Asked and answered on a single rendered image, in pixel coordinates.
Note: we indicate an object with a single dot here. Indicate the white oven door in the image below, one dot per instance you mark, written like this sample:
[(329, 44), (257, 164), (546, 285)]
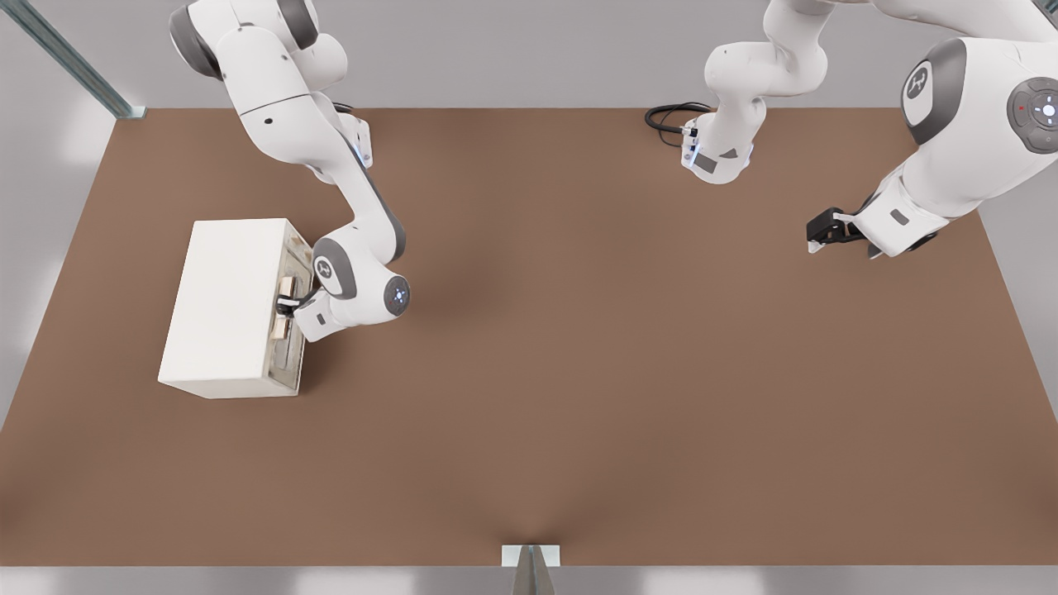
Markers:
[(288, 364)]

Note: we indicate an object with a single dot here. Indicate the white oven body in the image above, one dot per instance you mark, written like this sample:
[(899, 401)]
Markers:
[(227, 306)]

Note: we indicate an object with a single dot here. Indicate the silver frame post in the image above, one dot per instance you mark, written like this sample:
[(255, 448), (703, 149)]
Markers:
[(531, 570), (74, 62)]

